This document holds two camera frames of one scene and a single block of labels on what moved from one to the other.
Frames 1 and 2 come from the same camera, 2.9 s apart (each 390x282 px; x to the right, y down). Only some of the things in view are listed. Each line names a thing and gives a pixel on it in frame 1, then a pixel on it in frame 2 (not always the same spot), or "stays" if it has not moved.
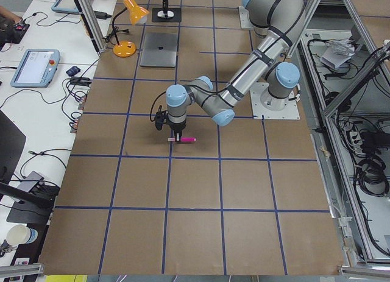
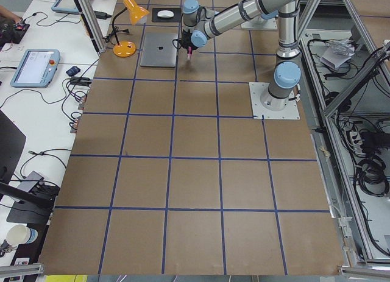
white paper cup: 19,234 stays
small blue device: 73,70 stays
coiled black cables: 372,177 stays
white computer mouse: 161,14 stays
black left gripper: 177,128 → 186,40
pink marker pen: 183,139 → 189,52
